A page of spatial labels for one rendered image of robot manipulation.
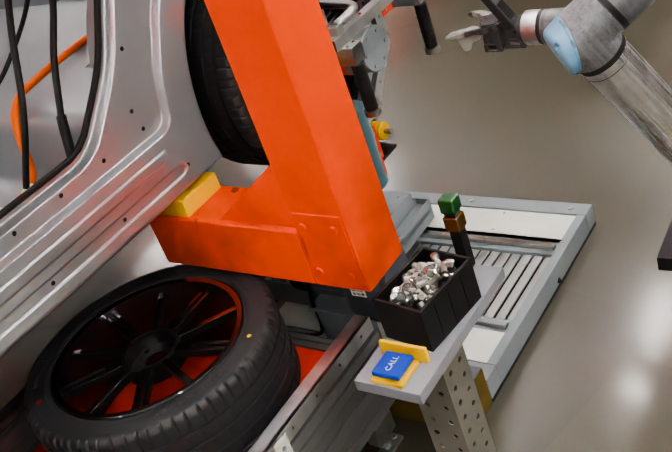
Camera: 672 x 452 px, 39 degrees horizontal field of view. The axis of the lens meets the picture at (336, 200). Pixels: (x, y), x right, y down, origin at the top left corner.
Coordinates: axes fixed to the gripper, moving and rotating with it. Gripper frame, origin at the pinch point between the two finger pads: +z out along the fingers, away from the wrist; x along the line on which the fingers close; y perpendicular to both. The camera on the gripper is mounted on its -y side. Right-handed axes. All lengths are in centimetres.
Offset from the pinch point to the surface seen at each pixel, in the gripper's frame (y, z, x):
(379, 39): -3.3, 15.6, -14.5
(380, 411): 69, 1, -80
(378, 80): 16.3, 30.1, -1.6
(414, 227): 69, 32, -4
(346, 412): 58, 1, -90
